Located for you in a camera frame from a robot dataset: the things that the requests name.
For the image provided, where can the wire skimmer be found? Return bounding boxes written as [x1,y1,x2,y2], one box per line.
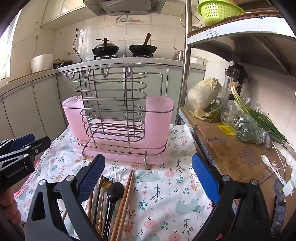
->
[180,13,201,29]

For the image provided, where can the range hood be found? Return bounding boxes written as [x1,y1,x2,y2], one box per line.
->
[83,0,167,16]

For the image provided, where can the plastic bag of greens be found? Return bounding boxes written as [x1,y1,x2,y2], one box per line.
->
[221,97,270,145]

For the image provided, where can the dark patterned packet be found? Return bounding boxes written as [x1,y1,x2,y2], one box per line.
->
[270,195,289,237]

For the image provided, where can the black wall cable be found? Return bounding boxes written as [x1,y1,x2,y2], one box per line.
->
[72,28,82,62]

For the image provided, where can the wall cabinet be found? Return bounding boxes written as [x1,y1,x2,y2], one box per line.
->
[40,0,88,29]

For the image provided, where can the floral tablecloth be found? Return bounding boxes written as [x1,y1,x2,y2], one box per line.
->
[14,124,232,241]

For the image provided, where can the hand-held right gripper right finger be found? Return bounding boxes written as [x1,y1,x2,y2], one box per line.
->
[191,153,273,241]

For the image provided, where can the green plastic colander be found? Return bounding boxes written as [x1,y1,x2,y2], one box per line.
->
[197,0,246,26]

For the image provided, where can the clear bag of vegetables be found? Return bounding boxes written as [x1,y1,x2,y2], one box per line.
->
[188,91,232,122]

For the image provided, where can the gold flower spoon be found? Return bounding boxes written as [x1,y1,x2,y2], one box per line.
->
[97,177,112,234]

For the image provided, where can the grey kitchen counter cabinets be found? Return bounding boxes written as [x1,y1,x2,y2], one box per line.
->
[0,57,206,142]

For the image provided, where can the clear wall shelf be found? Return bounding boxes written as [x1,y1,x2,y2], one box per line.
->
[111,15,145,25]

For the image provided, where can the black spoon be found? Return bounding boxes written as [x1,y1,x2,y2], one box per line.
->
[102,182,125,241]

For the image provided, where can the black wok with lid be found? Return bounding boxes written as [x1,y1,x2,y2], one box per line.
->
[92,38,120,57]

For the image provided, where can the green onions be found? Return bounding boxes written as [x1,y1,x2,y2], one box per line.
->
[230,82,287,144]

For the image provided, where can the brown wooden chopstick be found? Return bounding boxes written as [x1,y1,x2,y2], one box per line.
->
[86,191,93,219]

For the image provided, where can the black wok wooden handle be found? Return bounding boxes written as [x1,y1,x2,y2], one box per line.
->
[129,33,157,57]

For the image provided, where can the person's left hand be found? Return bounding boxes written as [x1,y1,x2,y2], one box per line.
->
[0,186,22,226]

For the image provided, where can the small metal pot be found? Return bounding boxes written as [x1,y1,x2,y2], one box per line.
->
[172,46,185,61]

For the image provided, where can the napa cabbage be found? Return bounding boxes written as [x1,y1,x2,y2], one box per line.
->
[187,77,223,110]

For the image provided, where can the cardboard sheet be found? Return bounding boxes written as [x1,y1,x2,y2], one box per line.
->
[183,107,294,232]

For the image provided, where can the gas stove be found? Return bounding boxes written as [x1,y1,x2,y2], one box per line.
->
[92,54,154,60]

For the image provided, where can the white charger cable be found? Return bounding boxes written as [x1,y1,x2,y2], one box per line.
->
[269,140,296,197]

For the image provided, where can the metal shelf rack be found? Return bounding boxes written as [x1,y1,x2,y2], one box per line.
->
[179,0,296,112]

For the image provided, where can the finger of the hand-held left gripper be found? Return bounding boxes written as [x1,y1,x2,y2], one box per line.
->
[0,134,36,153]
[0,136,52,163]

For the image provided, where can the light wooden chopstick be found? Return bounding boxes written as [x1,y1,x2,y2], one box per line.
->
[115,174,135,241]
[110,170,133,241]

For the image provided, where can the black blender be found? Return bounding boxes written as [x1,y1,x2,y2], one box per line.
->
[223,62,249,93]

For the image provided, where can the pink wire utensil rack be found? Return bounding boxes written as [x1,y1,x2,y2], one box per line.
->
[61,62,175,171]

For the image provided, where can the white plastic spoon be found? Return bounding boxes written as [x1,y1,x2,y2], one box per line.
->
[261,154,285,186]

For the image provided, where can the window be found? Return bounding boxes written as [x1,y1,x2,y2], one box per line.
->
[0,14,22,80]

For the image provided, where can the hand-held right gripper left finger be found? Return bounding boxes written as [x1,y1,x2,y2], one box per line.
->
[24,153,105,241]

